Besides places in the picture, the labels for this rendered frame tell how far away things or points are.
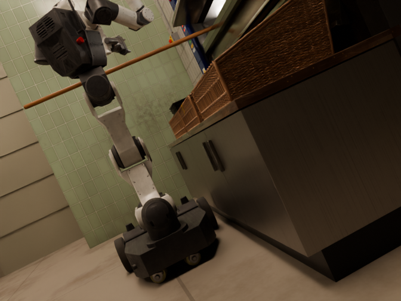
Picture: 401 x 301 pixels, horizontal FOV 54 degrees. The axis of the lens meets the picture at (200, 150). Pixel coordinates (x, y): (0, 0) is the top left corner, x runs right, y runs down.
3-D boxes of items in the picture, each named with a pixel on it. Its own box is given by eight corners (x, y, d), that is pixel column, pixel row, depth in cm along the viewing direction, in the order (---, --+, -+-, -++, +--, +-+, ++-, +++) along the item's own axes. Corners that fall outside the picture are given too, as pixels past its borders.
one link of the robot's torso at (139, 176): (178, 211, 199) (139, 132, 210) (142, 229, 196) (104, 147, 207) (178, 215, 214) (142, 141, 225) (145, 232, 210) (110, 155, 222)
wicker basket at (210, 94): (292, 82, 189) (268, 29, 188) (356, 47, 133) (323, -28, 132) (203, 123, 181) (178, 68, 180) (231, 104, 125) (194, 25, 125)
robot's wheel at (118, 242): (126, 253, 211) (119, 229, 227) (117, 257, 210) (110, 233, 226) (139, 275, 223) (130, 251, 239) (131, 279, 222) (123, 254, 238)
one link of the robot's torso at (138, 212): (180, 215, 193) (169, 192, 192) (143, 234, 190) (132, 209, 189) (176, 211, 213) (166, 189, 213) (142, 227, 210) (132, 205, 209)
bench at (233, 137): (248, 178, 354) (221, 120, 353) (478, 203, 116) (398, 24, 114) (193, 206, 345) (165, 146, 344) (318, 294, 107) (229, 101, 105)
